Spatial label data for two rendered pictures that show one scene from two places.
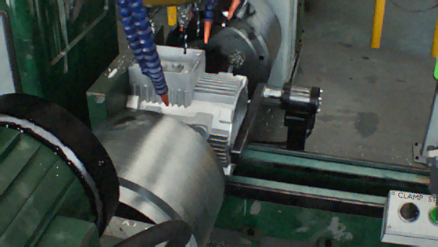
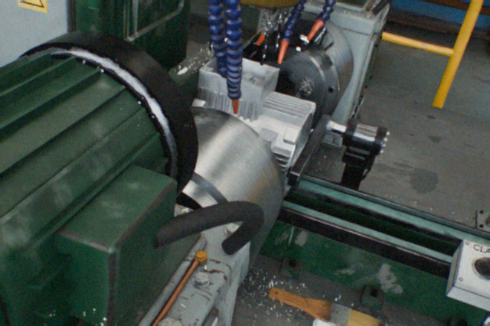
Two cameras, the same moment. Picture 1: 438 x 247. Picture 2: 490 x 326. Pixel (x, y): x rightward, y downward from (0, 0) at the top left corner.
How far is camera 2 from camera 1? 0.09 m
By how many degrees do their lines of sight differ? 2
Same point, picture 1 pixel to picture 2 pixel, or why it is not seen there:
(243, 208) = (289, 236)
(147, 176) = (212, 171)
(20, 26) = not seen: outside the picture
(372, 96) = (434, 155)
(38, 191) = (115, 134)
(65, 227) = (141, 177)
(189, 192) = (251, 197)
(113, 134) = not seen: hidden behind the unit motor
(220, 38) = (293, 63)
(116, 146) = not seen: hidden behind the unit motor
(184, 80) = (255, 92)
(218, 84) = (288, 103)
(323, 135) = (375, 184)
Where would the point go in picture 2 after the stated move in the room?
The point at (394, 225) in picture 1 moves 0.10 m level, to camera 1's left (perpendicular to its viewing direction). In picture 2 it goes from (467, 278) to (393, 265)
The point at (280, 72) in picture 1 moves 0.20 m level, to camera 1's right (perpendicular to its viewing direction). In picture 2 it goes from (341, 113) to (416, 126)
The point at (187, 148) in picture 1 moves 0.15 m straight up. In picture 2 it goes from (254, 153) to (272, 54)
